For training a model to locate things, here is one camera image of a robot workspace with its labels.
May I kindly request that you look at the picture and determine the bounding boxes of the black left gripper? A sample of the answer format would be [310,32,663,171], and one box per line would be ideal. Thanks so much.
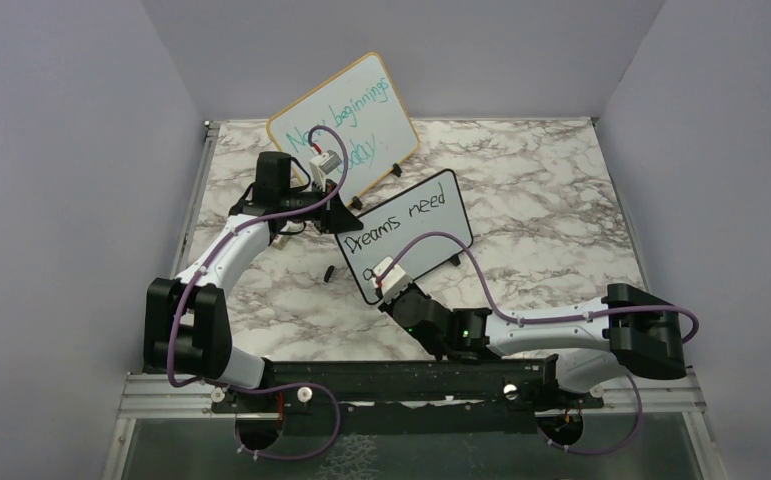
[281,178,364,234]

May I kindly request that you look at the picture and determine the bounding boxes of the black marker cap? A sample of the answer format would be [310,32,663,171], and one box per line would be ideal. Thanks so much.
[323,265,335,283]

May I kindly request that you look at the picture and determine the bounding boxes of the black framed whiteboard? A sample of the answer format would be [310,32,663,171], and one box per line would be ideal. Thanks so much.
[335,169,473,305]

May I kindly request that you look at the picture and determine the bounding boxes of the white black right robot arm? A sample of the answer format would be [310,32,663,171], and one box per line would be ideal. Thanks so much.
[378,283,686,407]

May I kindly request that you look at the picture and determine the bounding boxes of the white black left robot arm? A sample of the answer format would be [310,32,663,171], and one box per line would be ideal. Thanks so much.
[143,150,363,411]

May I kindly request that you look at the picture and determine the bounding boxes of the yellow framed whiteboard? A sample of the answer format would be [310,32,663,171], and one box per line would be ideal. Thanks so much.
[266,52,420,201]

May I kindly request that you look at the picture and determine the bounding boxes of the black yellow-board stand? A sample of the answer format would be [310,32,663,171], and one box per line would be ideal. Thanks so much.
[348,163,403,211]

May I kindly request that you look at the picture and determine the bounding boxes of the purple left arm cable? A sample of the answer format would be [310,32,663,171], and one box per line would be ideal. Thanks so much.
[166,124,351,463]

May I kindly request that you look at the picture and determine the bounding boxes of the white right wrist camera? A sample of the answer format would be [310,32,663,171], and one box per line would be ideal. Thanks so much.
[367,257,412,301]

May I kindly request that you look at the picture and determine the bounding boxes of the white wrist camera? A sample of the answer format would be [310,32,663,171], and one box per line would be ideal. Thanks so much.
[309,150,342,191]
[367,257,412,301]

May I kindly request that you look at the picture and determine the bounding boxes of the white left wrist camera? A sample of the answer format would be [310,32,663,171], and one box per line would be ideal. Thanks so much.
[309,150,342,191]

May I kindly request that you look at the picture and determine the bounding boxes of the black aluminium front base frame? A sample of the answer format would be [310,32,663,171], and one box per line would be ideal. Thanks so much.
[116,354,708,439]

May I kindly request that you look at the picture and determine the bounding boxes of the aluminium side rail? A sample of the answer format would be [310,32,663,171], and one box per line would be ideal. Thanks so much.
[169,120,222,275]

